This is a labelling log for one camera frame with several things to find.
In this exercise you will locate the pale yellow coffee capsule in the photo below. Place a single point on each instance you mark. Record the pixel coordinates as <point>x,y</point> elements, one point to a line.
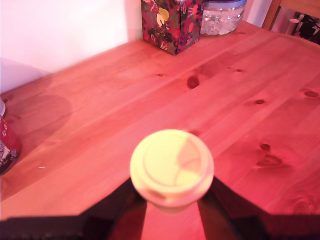
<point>170,165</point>

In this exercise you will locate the illustrated white ceramic mug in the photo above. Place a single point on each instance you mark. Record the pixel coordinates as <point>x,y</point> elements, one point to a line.
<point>7,145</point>

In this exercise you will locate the floral patterned cardboard box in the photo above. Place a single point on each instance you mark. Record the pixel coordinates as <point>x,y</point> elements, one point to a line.
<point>170,27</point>

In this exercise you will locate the large clear water bottle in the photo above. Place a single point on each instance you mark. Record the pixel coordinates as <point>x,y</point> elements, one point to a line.
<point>220,20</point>

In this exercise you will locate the wooden chair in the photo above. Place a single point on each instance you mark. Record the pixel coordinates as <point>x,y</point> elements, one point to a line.
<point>271,15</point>

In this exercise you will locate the black patterned cushion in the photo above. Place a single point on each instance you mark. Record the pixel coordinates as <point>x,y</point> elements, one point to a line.
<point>310,27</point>

